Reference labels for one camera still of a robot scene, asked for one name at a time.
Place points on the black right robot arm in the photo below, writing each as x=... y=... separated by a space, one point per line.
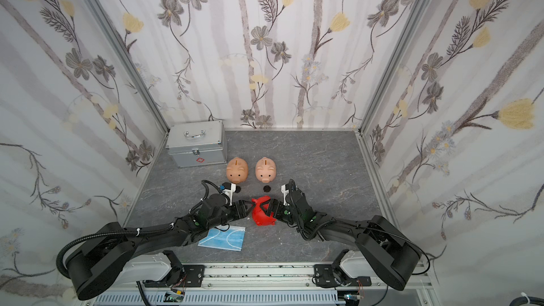
x=389 y=252

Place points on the blue surgical face mask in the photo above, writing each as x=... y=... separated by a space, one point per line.
x=229 y=238

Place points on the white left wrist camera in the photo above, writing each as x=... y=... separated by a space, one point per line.
x=228 y=190

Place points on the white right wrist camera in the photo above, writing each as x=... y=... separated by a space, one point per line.
x=285 y=189

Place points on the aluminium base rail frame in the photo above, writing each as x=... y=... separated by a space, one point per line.
x=267 y=284

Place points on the pink piggy bank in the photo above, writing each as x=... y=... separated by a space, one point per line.
x=265 y=170

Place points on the tan piggy bank front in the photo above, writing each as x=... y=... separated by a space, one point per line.
x=237 y=170

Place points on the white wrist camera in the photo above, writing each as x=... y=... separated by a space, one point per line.
x=285 y=189
x=228 y=190

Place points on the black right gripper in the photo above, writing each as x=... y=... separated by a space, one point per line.
x=280 y=210

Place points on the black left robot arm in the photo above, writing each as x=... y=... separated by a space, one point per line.
x=93 y=262

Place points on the silver metal first aid case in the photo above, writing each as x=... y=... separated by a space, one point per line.
x=197 y=144

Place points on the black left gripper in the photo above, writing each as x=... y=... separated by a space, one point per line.
x=240 y=210

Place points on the small green circuit board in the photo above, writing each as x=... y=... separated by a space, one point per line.
x=173 y=297

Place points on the red piggy bank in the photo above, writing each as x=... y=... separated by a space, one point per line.
x=259 y=212

